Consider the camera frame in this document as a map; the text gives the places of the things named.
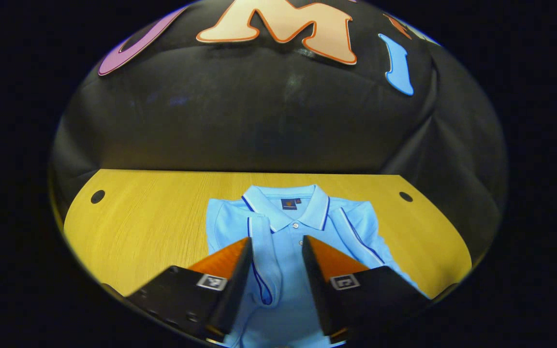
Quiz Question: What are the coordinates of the light blue polo T-shirt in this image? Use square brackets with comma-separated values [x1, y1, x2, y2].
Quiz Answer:
[205, 184, 429, 348]

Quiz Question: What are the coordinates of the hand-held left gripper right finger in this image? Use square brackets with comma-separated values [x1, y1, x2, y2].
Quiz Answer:
[302, 235, 431, 345]

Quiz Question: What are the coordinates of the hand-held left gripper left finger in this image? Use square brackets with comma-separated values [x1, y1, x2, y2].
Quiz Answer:
[126, 237, 254, 343]

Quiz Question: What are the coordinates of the black backdrop cloth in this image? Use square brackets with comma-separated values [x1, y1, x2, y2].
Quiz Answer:
[49, 0, 509, 264]

